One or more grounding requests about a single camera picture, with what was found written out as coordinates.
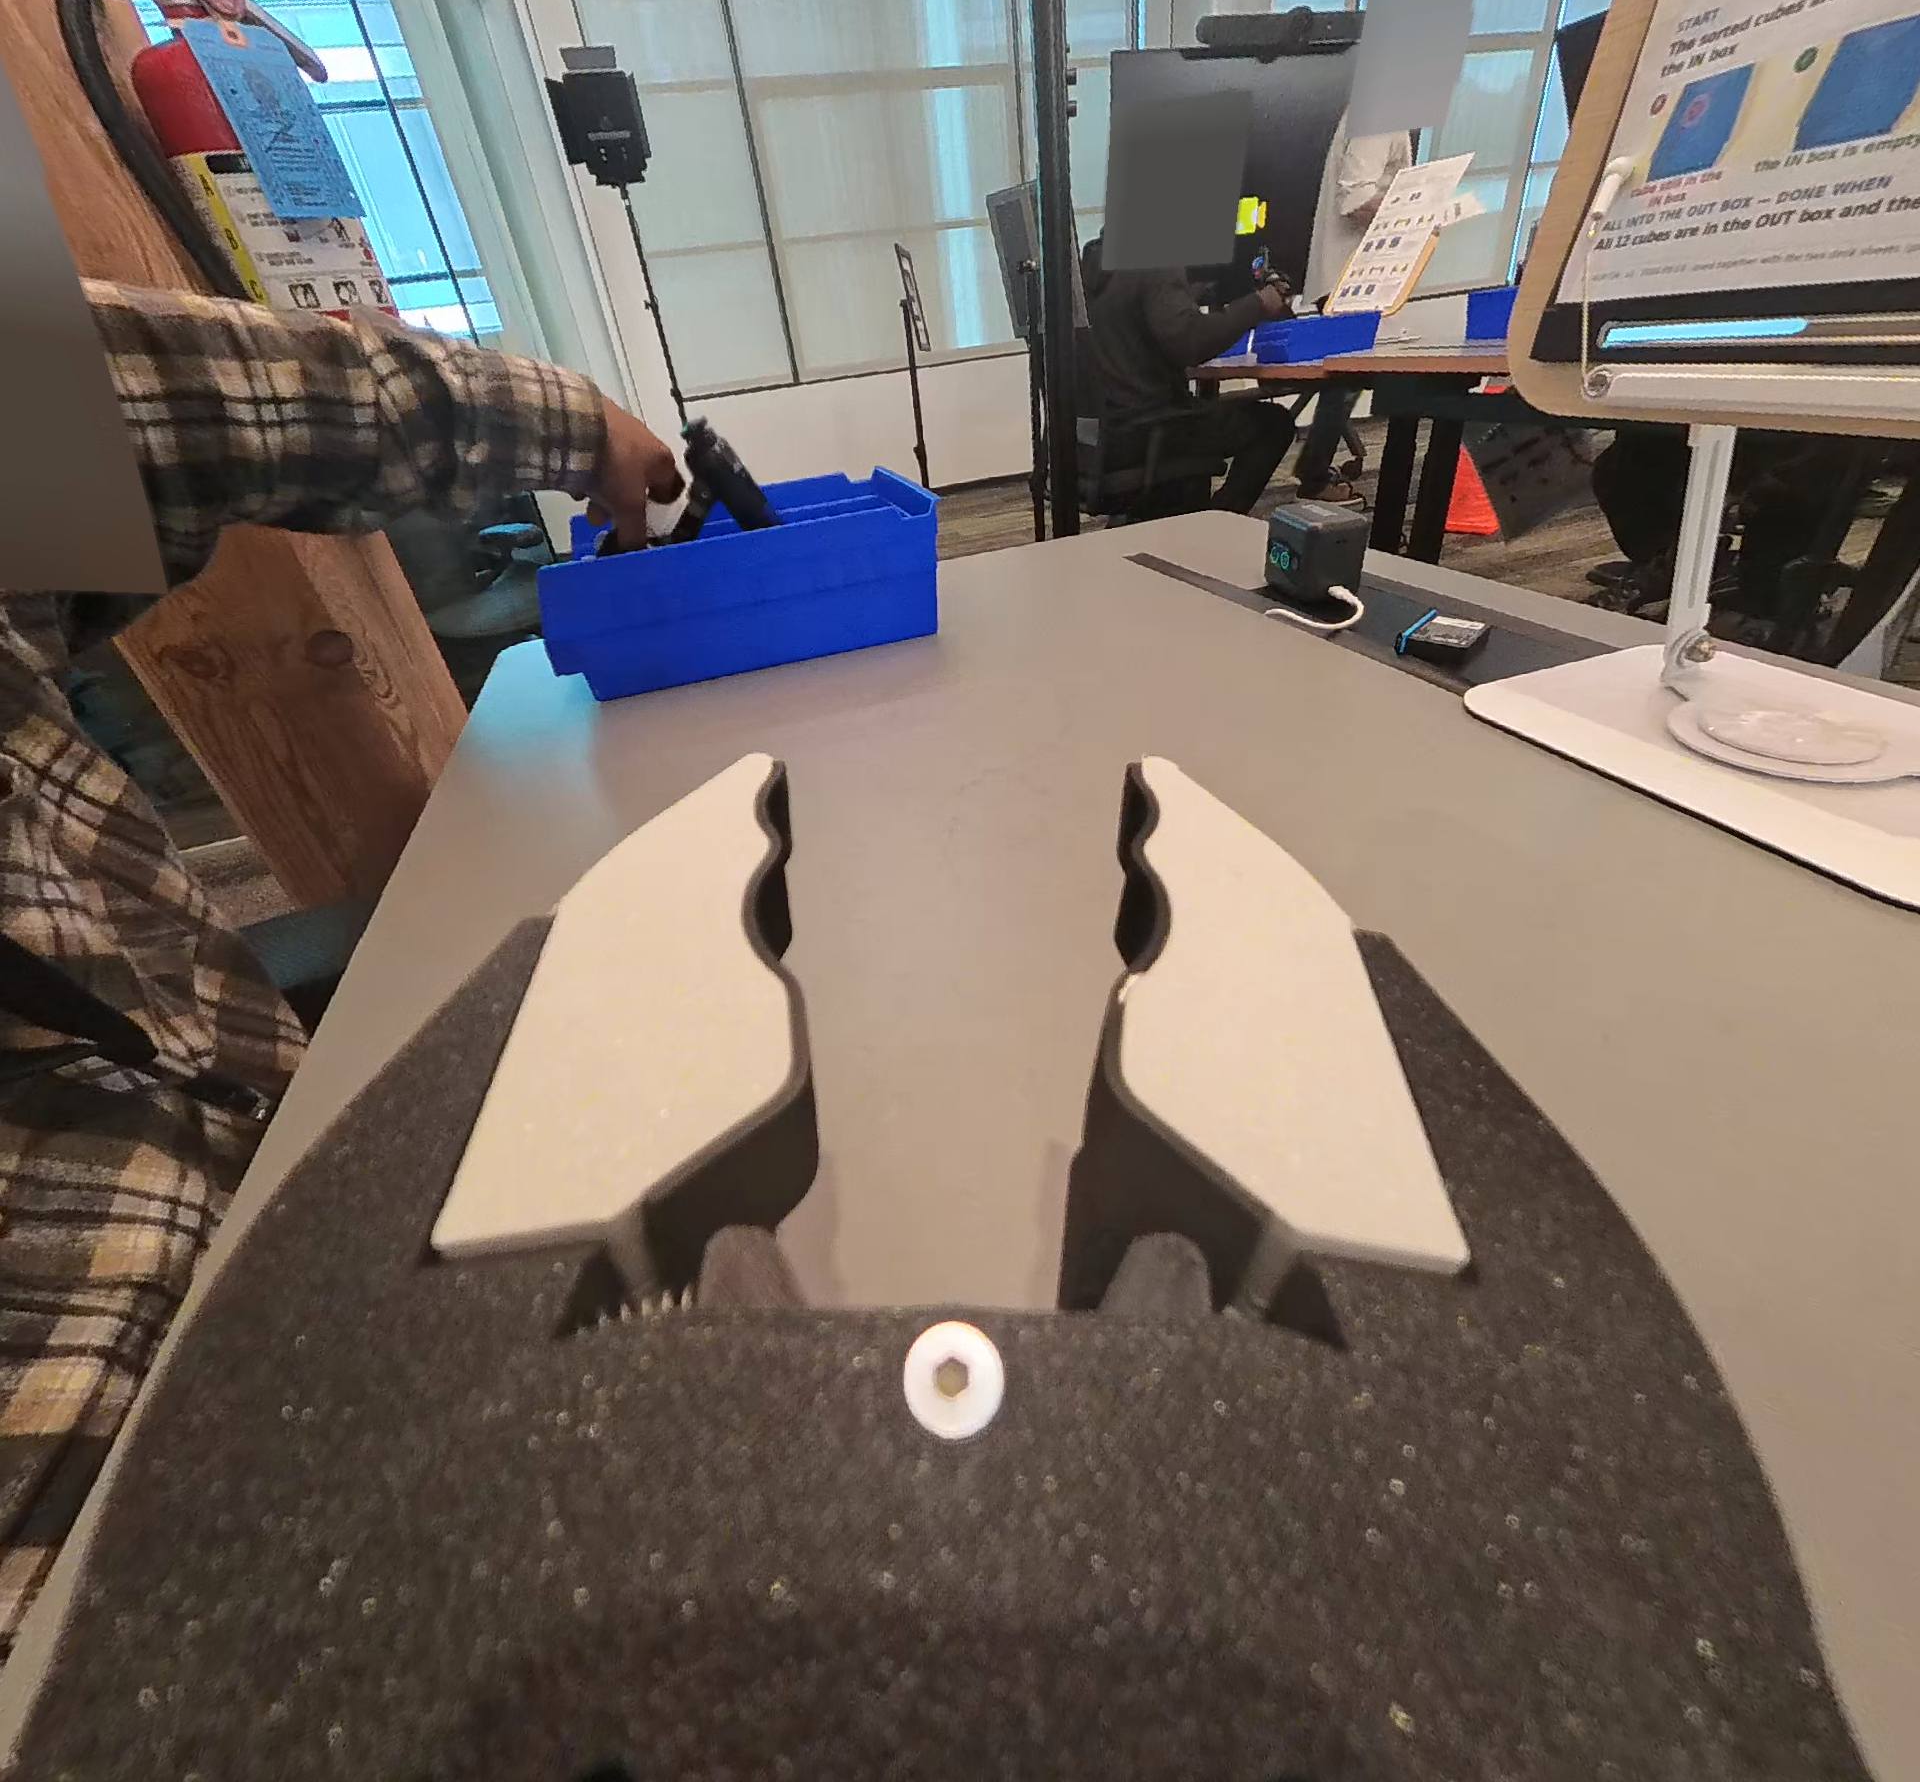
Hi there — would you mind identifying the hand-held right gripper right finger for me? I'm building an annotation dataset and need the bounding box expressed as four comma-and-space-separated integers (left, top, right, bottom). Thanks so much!
1082, 748, 1478, 1279

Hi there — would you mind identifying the black monitor with webcam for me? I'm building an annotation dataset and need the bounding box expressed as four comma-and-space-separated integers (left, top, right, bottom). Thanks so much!
1109, 6, 1371, 281

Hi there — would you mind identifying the black studio light on tripod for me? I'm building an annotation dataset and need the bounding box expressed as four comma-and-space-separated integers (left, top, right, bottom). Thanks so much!
546, 44, 696, 432

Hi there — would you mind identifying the instruction sign on white stand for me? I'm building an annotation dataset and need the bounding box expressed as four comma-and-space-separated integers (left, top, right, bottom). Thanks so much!
1461, 0, 1920, 909

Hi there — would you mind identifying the black device with green buttons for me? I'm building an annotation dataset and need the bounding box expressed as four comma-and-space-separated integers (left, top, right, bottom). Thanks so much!
1270, 497, 1371, 603

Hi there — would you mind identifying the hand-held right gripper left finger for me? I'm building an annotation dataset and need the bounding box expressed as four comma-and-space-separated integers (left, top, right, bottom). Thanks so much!
430, 748, 826, 1257

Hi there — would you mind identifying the red fire extinguisher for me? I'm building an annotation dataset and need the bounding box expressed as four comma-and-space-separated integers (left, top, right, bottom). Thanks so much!
58, 0, 401, 321

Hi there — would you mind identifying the black desk mat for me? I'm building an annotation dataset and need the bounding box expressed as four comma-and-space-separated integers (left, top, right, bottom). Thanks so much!
1122, 551, 1622, 696

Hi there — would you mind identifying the person's left hand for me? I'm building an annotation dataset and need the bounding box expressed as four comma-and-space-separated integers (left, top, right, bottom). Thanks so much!
594, 400, 687, 551

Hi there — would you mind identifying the black tripod stand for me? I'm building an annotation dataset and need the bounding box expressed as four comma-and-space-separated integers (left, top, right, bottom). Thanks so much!
889, 246, 936, 492

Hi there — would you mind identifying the black shoulder strap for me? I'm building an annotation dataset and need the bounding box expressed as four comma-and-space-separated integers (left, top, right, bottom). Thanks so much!
0, 930, 273, 1119

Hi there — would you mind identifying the blue plastic bin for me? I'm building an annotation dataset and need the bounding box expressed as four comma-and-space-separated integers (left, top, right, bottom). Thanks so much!
541, 467, 943, 696

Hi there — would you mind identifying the person's left forearm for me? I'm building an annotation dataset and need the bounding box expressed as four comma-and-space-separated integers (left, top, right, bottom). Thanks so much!
77, 281, 615, 572

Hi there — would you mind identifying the small instruction sign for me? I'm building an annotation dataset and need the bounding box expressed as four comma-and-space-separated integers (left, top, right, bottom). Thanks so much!
1325, 150, 1480, 321

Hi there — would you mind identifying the blue paper notice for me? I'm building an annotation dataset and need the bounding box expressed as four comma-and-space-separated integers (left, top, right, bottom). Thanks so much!
179, 17, 363, 228

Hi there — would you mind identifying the black steel column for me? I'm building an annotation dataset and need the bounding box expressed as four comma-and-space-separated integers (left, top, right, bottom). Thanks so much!
1025, 0, 1082, 546

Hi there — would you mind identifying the long wooden workbench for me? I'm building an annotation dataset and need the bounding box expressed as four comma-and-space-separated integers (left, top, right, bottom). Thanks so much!
1192, 338, 1512, 572

